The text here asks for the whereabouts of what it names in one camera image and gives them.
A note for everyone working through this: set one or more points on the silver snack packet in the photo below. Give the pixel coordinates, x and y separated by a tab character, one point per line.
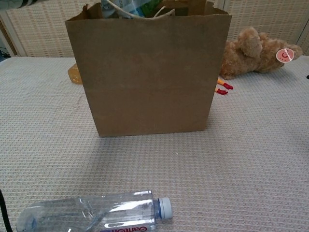
130	7

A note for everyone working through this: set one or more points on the transparent plastic water bottle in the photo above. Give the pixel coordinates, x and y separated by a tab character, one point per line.
84	212

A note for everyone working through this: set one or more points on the brown paper shopping bag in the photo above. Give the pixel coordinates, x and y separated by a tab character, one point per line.
149	72

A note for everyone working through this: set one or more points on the brown teddy bear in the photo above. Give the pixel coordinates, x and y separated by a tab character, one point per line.
251	58

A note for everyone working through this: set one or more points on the yellow rubber chicken toy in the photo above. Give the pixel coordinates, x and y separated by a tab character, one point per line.
220	91

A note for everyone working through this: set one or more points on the beige woven tablecloth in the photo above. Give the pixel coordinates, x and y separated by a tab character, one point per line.
217	157

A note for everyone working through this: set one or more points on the woven folding screen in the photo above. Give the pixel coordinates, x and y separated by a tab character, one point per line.
36	33

